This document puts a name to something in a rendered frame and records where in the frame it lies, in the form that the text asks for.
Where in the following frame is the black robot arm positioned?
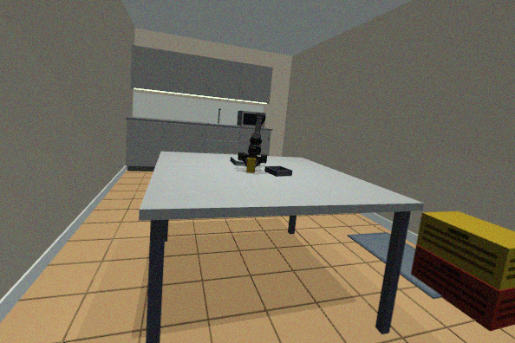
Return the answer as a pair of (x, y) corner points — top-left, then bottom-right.
(248, 113), (266, 155)

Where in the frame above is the olive square cup with yellow rim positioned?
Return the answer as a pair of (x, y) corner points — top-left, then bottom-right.
(246, 158), (256, 173)

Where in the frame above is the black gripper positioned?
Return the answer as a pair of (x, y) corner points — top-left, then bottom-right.
(238, 152), (267, 168)

